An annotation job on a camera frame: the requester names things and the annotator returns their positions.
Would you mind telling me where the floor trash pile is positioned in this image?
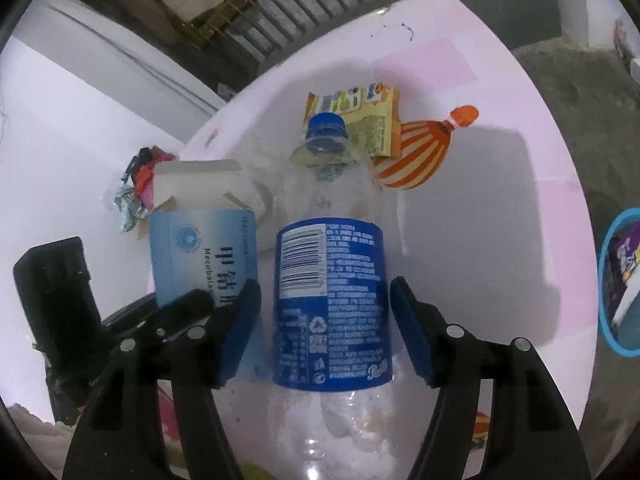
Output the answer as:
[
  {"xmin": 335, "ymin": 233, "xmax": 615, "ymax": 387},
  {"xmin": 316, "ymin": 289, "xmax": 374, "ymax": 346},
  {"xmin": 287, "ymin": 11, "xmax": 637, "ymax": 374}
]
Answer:
[{"xmin": 614, "ymin": 16, "xmax": 640, "ymax": 84}]

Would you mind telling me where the pepsi plastic bottle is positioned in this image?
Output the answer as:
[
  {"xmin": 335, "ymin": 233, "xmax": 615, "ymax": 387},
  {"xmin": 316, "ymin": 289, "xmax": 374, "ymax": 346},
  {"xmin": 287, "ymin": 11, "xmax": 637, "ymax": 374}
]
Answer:
[{"xmin": 272, "ymin": 113, "xmax": 394, "ymax": 464}]

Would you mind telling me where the yellow orange snack wrapper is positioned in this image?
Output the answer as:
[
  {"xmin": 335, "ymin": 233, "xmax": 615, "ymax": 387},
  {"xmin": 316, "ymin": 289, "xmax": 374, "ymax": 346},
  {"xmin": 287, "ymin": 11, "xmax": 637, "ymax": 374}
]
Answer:
[{"xmin": 304, "ymin": 82, "xmax": 401, "ymax": 158}]

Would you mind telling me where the purple yellow noodle snack bag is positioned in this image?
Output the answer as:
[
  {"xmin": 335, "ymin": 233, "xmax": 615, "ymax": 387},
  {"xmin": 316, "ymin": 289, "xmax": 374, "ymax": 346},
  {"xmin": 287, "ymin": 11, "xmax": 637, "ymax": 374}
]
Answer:
[{"xmin": 613, "ymin": 223, "xmax": 640, "ymax": 284}]

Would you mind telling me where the blue mesh trash basket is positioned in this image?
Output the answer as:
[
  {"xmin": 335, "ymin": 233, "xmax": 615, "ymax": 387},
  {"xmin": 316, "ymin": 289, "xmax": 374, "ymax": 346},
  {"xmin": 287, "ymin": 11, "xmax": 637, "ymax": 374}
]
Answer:
[{"xmin": 598, "ymin": 207, "xmax": 639, "ymax": 358}]

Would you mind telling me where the cardboard box with clothes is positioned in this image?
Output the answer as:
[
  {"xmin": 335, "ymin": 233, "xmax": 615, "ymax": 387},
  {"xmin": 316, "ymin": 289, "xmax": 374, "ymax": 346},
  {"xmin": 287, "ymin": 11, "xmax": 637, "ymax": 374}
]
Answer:
[{"xmin": 104, "ymin": 146, "xmax": 176, "ymax": 233}]

